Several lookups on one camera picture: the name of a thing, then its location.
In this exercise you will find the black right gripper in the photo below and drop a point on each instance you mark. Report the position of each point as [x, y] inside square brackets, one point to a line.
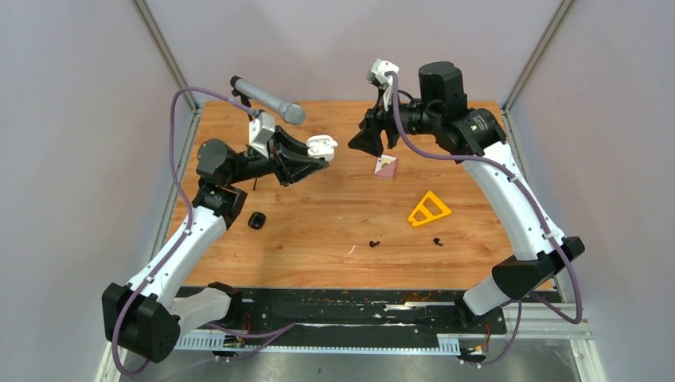
[368, 138]

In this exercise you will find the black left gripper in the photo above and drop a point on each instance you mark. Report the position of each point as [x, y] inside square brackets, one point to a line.
[289, 168]

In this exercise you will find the white gold earbud charging case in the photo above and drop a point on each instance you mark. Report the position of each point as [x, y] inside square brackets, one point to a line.
[321, 147]

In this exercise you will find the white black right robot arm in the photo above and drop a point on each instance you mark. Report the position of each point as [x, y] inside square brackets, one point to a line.
[473, 138]

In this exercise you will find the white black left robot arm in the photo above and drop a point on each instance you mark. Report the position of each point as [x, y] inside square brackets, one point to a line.
[145, 316]

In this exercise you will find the black earbud case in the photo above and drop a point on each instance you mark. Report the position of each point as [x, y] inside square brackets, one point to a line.
[257, 220]

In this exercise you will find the grey microphone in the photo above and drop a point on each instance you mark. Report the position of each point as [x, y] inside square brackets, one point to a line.
[290, 112]

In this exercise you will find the yellow triangular plastic piece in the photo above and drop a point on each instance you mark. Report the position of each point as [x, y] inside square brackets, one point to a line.
[430, 208]

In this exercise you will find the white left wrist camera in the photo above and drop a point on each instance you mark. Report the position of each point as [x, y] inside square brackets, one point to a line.
[260, 130]

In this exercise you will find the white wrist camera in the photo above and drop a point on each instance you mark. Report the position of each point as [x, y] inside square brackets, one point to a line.
[260, 130]
[378, 76]

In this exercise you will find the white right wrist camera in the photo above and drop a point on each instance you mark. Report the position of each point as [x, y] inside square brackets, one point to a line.
[378, 76]

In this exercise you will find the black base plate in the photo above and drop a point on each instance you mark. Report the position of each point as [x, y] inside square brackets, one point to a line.
[359, 318]

